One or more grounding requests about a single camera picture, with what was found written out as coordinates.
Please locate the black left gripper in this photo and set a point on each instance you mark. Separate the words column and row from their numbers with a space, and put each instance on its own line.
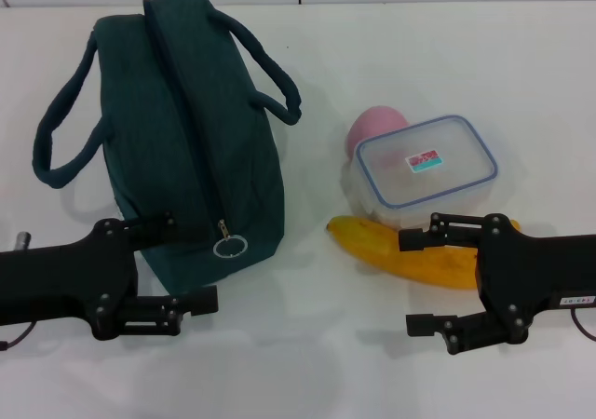
column 56, row 279

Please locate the dark teal insulated lunch bag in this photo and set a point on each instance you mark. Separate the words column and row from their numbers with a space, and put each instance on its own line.
column 186, row 135

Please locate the yellow banana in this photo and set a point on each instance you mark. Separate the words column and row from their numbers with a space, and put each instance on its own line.
column 372, row 242

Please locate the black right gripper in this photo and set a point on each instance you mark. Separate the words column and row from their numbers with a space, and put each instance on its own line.
column 521, row 270

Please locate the pink peach toy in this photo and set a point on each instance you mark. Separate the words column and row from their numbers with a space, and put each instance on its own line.
column 372, row 123

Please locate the clear blue-rimmed food container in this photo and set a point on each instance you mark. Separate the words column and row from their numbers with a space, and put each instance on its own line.
column 396, row 177

